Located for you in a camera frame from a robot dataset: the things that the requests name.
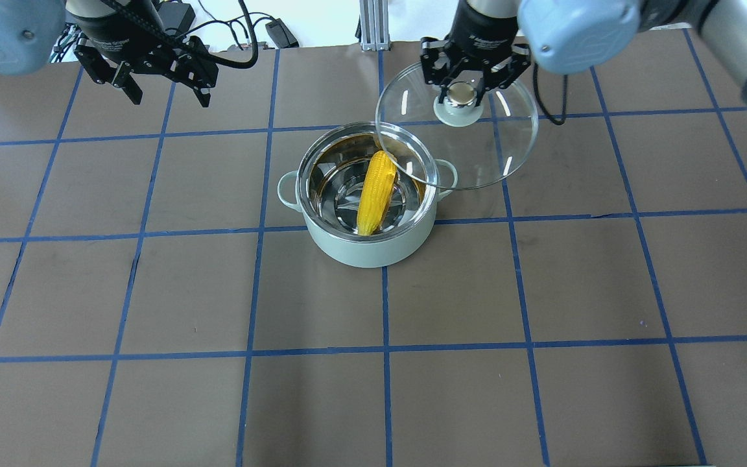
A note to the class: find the glass pot lid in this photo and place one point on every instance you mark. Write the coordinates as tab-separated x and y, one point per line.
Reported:
458	138

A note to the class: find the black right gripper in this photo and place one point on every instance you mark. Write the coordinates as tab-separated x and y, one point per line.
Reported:
479	34

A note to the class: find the black power adapter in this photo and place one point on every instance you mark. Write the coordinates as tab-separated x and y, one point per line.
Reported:
177	17

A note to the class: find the pale green cooking pot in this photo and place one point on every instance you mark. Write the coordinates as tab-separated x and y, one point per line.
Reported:
326	189

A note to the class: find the yellow corn cob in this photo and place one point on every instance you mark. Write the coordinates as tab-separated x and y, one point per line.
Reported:
376	193

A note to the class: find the aluminium frame post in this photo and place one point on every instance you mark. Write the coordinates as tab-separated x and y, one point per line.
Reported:
373	27

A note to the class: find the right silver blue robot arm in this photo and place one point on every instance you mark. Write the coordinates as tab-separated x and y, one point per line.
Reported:
567	37

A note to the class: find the black laptop charger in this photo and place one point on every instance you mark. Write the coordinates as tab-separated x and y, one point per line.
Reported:
280	34

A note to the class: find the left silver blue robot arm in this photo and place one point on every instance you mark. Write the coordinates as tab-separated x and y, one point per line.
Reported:
32	31

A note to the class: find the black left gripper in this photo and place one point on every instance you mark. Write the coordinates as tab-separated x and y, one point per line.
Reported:
109	30

